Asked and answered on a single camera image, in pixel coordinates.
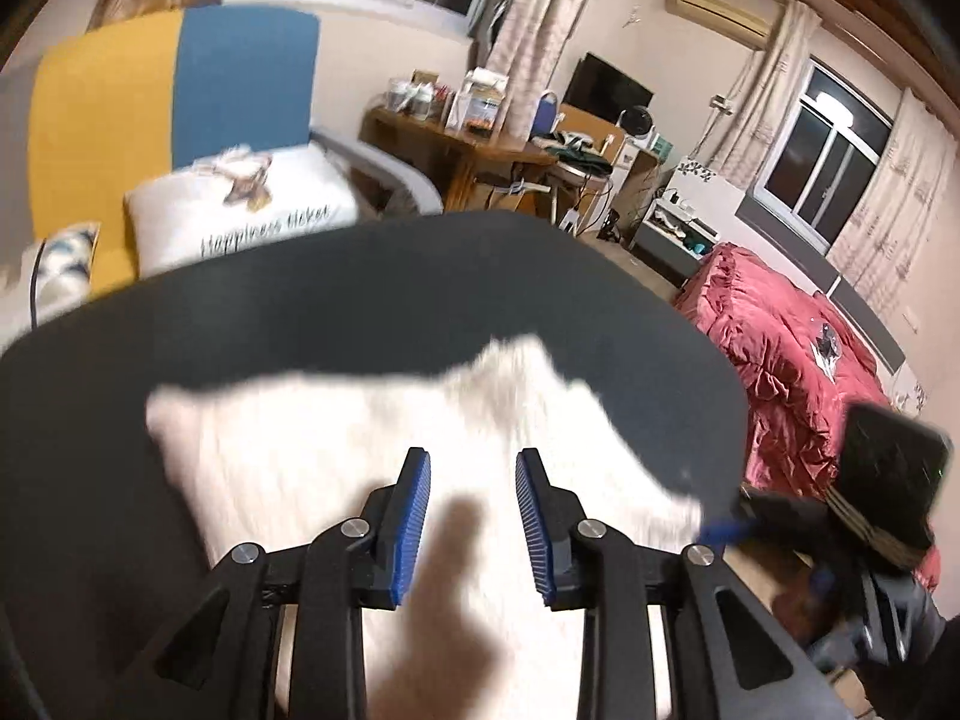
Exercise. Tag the white power strip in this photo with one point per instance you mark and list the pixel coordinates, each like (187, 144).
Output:
(570, 219)

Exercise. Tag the white deer print pillow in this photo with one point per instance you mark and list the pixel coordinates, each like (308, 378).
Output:
(300, 195)

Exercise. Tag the cluster of jars and bottles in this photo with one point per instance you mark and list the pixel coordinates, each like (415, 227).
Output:
(472, 105)

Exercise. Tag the black monitor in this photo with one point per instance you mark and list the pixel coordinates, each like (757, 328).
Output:
(604, 90)

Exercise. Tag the brown wooden desk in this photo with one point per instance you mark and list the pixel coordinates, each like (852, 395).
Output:
(450, 142)

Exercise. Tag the small white desk fan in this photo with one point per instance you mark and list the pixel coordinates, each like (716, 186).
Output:
(636, 126)

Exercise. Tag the white cabinet with leaf print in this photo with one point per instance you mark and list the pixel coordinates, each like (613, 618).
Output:
(694, 187)

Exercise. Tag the blue bag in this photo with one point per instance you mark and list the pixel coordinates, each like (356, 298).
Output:
(545, 116)

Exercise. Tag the triangle pattern pillow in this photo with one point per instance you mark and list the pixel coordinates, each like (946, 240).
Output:
(67, 270)

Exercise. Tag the red ruffled quilt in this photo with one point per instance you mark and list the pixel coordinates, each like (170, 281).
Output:
(765, 360)

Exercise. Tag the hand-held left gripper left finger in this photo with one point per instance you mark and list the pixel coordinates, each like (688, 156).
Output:
(412, 525)

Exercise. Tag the grey headboard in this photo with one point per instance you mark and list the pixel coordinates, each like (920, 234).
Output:
(795, 229)

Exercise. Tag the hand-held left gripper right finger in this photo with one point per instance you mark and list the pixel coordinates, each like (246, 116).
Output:
(534, 532)

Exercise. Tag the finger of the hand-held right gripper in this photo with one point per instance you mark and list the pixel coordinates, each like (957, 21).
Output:
(727, 532)

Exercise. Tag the grey nightstand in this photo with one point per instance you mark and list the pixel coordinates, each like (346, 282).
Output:
(660, 247)

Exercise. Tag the beige air conditioner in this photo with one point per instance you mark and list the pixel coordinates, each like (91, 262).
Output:
(720, 15)

